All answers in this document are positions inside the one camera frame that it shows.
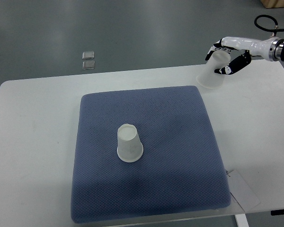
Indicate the white table leg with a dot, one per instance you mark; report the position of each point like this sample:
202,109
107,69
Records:
241,220

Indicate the white paper cup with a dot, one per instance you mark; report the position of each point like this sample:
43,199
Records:
208,78
129,146

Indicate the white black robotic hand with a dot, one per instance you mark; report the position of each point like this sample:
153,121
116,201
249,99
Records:
249,48

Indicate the white paper cup on mat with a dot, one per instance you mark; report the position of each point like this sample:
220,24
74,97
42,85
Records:
129,146

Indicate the black bracket under table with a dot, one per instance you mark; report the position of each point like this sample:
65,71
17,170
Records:
277,212

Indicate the blue textured cushion mat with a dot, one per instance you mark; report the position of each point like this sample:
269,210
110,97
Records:
181,168

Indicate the white paper tag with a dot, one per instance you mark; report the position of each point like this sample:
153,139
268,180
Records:
243,199

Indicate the upper clear floor plate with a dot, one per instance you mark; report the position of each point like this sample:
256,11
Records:
88,55

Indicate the wooden box corner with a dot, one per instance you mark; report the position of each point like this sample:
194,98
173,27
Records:
272,4

